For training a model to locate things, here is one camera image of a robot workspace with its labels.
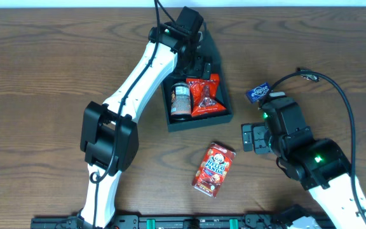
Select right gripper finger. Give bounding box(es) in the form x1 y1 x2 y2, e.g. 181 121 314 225
241 123 253 135
243 135 254 151

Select red candy bag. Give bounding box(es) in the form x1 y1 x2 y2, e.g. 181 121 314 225
186 73 226 117

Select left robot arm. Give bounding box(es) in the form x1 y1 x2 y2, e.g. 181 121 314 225
79 24 211 228

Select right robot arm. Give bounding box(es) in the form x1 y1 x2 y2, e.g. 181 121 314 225
241 123 366 228

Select dark green open box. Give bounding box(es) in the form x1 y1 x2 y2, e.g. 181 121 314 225
161 31 233 132

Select blue Eclipse mints box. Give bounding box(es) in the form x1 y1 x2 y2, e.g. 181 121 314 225
245 82 270 103

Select Hello Panda biscuit box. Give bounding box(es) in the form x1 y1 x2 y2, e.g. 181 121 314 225
191 142 236 198

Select small black wrapped candy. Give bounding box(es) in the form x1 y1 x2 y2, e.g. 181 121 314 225
297 67 320 83

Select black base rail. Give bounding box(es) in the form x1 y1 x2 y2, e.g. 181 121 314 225
30 205 336 229

